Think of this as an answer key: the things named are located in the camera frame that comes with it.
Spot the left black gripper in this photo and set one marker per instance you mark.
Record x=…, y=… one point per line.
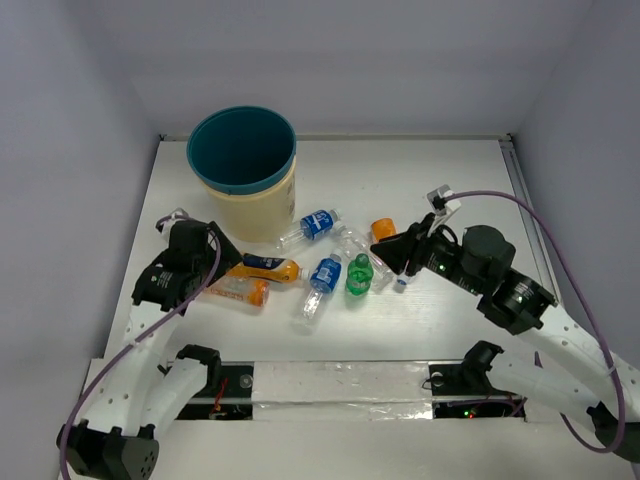
x=220, y=248

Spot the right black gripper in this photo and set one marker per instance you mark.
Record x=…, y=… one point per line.
x=395, y=250

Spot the green plastic bottle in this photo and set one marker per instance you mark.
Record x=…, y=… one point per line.
x=359, y=275

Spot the orange juice bottle blue label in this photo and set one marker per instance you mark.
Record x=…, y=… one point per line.
x=275, y=269

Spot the orange floral label bottle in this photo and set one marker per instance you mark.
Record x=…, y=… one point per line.
x=252, y=291

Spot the blue label water bottle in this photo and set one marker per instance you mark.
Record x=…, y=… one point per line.
x=322, y=284

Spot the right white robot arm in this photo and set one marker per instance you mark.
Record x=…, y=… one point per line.
x=599, y=391

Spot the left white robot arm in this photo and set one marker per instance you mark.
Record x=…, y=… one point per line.
x=114, y=428

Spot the blue label bottle near bin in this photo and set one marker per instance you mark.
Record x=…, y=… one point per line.
x=307, y=230

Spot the teal and cream bin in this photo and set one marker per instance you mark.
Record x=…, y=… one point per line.
x=245, y=157

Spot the small orange bottle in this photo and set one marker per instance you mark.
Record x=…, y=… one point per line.
x=382, y=229

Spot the clear bottle white cap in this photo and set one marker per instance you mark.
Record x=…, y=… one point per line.
x=402, y=282

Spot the clear crushed bottle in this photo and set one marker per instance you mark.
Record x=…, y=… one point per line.
x=352, y=243

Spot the silver tape strip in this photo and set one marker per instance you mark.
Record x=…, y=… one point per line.
x=341, y=391

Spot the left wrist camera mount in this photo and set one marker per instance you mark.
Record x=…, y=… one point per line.
x=171, y=218

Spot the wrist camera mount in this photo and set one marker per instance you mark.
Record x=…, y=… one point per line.
x=443, y=204
x=171, y=218

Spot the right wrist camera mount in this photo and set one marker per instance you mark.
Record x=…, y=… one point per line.
x=443, y=204

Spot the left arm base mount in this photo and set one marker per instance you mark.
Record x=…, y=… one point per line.
x=229, y=400

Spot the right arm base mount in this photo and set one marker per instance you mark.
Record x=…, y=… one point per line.
x=454, y=397

